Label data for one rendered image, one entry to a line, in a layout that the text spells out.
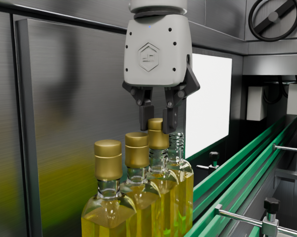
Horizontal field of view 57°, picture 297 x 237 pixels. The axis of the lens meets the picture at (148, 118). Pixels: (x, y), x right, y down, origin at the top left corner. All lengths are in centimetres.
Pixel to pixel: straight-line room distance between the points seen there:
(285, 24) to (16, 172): 122
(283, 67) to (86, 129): 107
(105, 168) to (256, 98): 127
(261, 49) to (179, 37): 104
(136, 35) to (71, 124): 18
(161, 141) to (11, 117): 22
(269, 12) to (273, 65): 23
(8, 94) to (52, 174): 13
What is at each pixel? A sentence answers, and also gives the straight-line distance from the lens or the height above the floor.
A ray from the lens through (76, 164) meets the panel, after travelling 48.
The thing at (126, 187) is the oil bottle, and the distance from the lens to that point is 40.
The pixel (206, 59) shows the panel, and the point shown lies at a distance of 92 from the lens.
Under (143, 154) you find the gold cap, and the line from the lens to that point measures 38.
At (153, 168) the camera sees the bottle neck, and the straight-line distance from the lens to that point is 44.
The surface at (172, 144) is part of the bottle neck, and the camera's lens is 48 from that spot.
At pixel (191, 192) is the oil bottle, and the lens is 52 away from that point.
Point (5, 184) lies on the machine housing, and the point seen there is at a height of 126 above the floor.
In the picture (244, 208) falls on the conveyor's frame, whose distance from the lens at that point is 84.
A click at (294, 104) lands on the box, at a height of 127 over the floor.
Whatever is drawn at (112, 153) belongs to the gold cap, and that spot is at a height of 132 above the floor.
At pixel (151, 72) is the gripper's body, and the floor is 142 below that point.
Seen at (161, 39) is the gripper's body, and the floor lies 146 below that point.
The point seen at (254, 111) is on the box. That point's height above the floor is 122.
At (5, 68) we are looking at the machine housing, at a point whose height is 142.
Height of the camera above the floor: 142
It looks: 9 degrees down
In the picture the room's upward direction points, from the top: straight up
